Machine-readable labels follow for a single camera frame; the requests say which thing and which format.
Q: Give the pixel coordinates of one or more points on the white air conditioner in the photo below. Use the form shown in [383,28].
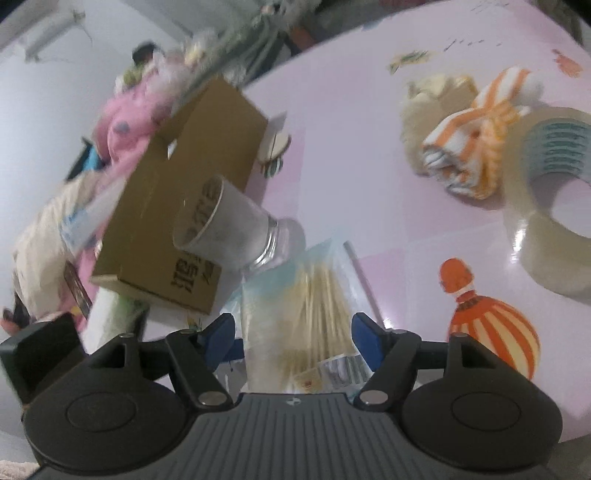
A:
[51,34]

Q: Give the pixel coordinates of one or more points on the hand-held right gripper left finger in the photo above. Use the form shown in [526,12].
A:
[221,330]

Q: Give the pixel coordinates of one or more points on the pink quilt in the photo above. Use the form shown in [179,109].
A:
[129,120]

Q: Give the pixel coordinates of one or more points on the clear glass cup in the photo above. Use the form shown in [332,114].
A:
[221,226]

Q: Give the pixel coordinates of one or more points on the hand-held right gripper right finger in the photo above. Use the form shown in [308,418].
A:
[365,332]

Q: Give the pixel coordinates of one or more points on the clear packing tape roll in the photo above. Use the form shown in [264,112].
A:
[554,207]

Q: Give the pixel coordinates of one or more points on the beige fuzzy cloth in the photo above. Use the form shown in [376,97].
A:
[425,110]

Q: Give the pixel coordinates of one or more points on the clear glass jar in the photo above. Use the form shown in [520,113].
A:
[281,242]

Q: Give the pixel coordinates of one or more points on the clear bag of cotton swabs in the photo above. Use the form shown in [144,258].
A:
[304,314]

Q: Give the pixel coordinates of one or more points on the brown cardboard box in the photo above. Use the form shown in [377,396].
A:
[184,184]

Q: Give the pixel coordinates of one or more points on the orange striped cloth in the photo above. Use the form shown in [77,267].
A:
[475,138]

